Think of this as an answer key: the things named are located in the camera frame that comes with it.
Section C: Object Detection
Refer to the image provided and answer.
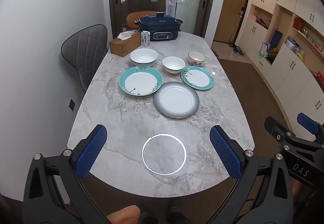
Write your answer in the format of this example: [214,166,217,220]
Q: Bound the large teal rimmed plate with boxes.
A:
[119,66,163,97]

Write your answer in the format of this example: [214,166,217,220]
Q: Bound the large white bowl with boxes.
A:
[130,48,159,68]

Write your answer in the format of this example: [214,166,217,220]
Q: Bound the grey quilted chair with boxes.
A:
[61,24,109,94]

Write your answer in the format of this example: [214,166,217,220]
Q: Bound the brown entrance door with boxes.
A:
[214,0,254,45]

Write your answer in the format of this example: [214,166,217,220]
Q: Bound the medium white bowl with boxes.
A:
[162,56,186,75]

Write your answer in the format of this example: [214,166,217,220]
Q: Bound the floral bowl with dark rim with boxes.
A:
[188,51,206,67]

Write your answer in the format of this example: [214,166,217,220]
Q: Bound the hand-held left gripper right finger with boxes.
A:
[210,125,294,224]

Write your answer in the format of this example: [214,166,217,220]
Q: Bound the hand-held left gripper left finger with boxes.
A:
[23,124,109,224]

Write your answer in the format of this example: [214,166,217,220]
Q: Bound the dark blue electric cooker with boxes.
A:
[134,12,183,42]

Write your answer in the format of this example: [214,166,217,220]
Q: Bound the wooden tissue box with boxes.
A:
[109,33,141,57]

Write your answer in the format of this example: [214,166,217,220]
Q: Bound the grey rimmed white plate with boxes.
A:
[153,82,200,119]

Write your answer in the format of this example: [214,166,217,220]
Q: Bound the small milk carton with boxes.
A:
[140,30,150,48]

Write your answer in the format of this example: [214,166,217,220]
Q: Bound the orange chair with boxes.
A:
[126,11,157,31]

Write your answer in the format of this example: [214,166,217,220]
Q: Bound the person's leg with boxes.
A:
[106,205,141,224]

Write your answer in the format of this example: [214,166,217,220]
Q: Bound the small teal rimmed plate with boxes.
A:
[180,66,215,90]

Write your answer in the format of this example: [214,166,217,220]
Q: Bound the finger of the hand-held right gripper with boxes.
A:
[264,116,296,145]
[297,113,324,143]

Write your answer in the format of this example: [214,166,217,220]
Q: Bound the blue bag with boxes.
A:
[270,30,282,54]

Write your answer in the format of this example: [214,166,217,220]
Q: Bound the cream wall cabinet unit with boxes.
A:
[238,0,324,136]

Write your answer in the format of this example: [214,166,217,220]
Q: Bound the white gift bag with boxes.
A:
[259,42,271,59]

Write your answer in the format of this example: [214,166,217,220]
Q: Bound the white tissue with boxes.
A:
[117,31,137,40]

